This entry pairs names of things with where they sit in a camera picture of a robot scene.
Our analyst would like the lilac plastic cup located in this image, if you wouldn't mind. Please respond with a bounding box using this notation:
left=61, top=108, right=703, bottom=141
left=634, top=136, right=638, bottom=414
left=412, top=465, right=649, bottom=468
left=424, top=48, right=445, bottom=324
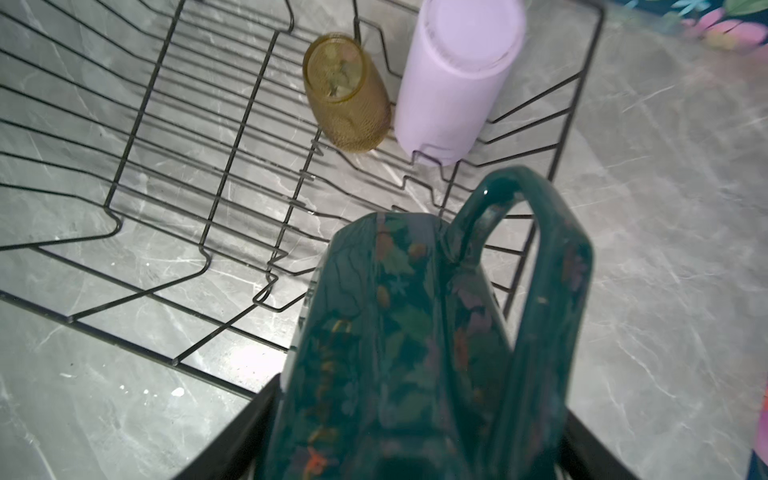
left=394, top=0, right=526, bottom=165

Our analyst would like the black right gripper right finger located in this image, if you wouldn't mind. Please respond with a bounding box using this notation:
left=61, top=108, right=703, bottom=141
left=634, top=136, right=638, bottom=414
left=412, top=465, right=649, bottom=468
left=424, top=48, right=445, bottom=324
left=560, top=411, right=638, bottom=480

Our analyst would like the amber textured glass cup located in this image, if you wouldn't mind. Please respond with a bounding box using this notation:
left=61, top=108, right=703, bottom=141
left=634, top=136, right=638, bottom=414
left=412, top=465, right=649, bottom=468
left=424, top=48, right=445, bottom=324
left=302, top=33, right=392, bottom=153

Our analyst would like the green mug cream inside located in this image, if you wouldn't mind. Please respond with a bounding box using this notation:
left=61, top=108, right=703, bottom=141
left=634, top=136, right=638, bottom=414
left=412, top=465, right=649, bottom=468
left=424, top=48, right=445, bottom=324
left=255, top=166, right=593, bottom=479

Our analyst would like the black wire dish rack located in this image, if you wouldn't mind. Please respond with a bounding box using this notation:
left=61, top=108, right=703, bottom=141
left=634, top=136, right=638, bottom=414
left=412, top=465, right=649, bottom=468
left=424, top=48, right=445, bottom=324
left=1, top=1, right=607, bottom=399

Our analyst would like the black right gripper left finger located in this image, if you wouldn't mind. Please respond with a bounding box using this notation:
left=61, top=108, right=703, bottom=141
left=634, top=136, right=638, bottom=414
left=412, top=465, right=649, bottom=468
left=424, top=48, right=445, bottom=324
left=175, top=374, right=281, bottom=480

